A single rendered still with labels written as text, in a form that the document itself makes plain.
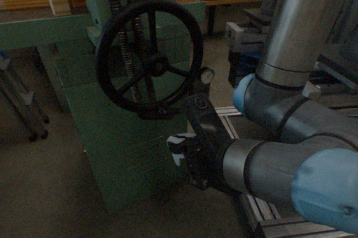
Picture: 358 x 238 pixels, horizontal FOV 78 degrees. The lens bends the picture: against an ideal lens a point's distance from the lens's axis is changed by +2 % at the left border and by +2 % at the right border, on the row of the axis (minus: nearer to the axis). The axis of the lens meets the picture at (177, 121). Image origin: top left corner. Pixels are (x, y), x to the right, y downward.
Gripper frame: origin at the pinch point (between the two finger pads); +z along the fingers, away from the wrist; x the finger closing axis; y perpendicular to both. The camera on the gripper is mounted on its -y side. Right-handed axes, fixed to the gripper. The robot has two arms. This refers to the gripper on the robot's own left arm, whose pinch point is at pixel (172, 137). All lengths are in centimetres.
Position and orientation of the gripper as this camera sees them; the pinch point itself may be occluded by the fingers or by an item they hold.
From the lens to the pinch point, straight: 49.7
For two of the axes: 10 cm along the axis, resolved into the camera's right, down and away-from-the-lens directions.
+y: 2.3, 9.6, 1.6
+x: 8.4, -2.8, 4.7
